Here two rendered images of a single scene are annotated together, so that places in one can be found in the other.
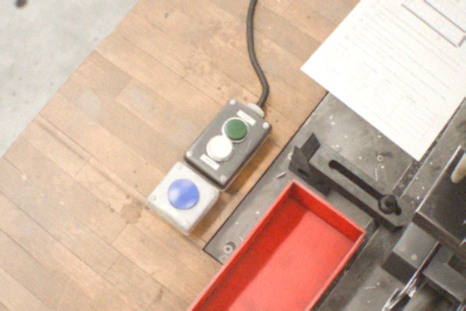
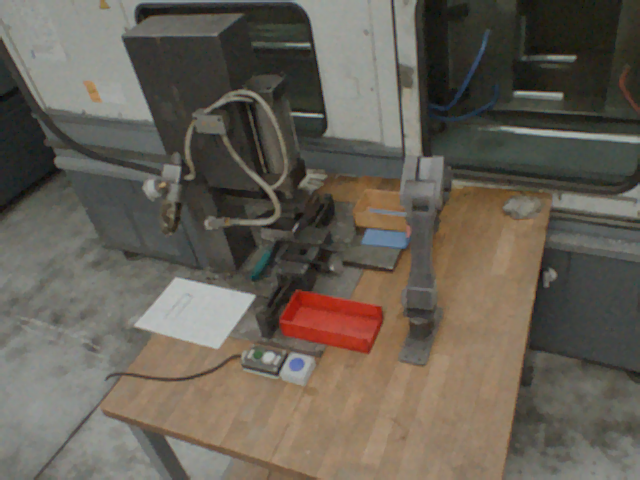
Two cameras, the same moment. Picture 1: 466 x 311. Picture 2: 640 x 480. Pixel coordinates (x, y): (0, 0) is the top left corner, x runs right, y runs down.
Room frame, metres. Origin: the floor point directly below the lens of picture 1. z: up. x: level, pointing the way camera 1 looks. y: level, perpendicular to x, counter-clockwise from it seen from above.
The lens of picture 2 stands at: (0.27, 0.99, 2.05)
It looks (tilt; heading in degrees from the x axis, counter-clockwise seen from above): 38 degrees down; 270
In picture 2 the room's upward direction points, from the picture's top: 12 degrees counter-clockwise
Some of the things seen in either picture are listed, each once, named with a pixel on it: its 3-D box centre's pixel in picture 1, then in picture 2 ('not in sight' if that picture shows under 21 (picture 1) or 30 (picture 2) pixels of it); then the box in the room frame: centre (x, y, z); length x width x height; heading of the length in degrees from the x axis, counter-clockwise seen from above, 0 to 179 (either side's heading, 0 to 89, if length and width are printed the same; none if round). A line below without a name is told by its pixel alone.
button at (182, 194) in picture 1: (182, 194); (296, 365); (0.40, 0.06, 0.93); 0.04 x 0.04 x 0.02
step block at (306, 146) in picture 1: (317, 163); (268, 318); (0.46, -0.11, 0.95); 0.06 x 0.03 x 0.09; 60
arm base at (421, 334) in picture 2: not in sight; (421, 323); (0.07, 0.01, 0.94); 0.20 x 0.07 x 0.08; 60
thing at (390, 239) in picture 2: not in sight; (387, 235); (0.07, -0.36, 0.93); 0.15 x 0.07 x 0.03; 153
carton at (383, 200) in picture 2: not in sight; (396, 212); (0.02, -0.47, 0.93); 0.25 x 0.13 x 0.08; 150
